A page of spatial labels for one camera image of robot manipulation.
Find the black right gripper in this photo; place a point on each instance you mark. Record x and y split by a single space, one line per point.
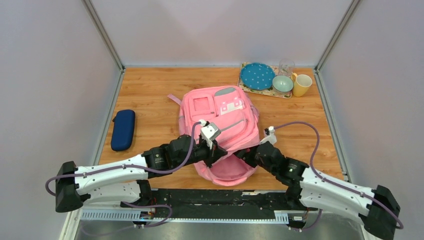
247 156

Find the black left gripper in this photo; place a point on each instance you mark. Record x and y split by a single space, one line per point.
213 154

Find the pink student backpack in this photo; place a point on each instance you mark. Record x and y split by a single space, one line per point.
232 111

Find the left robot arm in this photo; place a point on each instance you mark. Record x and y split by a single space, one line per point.
74 185

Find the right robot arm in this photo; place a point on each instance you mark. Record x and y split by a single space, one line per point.
374 208

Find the patterned serving tray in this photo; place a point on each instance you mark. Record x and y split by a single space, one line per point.
269 92

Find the light green bowl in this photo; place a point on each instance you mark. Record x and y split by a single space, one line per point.
282 83

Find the blue polka dot plate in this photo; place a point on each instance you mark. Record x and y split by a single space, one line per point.
257 76

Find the blue zippered pencil case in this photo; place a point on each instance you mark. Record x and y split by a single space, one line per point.
123 130

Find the yellow mug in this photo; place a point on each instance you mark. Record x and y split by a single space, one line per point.
301 84

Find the clear drinking glass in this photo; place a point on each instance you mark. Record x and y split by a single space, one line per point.
286 67

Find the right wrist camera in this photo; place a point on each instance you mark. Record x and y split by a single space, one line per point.
269 136

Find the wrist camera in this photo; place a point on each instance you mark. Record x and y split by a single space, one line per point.
269 136
209 131

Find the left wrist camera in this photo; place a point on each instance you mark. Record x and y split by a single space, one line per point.
209 131

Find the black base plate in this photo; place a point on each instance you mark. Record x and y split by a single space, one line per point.
221 204

